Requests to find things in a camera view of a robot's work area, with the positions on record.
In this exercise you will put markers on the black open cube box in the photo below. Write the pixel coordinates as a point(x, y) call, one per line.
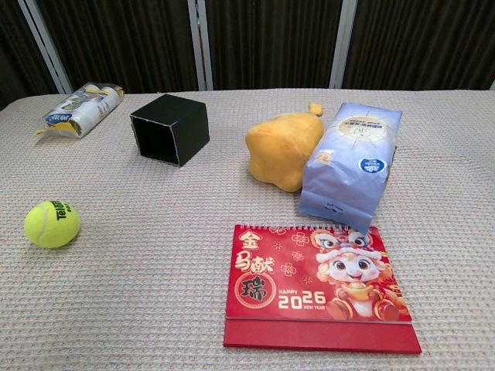
point(189, 127)

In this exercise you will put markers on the yellow tennis ball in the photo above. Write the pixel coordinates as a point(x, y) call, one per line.
point(46, 228)

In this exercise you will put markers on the yellow plush toy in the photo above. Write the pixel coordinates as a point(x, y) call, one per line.
point(282, 150)

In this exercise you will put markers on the lavender tissue pack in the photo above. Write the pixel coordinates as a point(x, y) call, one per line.
point(348, 170)

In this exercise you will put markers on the red 2026 desk calendar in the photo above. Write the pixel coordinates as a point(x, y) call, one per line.
point(309, 278)

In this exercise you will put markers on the beige woven tablecloth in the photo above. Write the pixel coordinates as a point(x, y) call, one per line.
point(135, 270)

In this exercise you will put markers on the black ribbed partition panel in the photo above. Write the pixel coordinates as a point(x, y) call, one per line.
point(123, 42)
point(425, 42)
point(15, 46)
point(270, 42)

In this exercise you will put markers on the plastic pack of white rolls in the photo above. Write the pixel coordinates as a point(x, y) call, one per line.
point(87, 110)

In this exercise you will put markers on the silver partition post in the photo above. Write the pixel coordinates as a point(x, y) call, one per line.
point(344, 42)
point(200, 46)
point(46, 42)
point(492, 83)

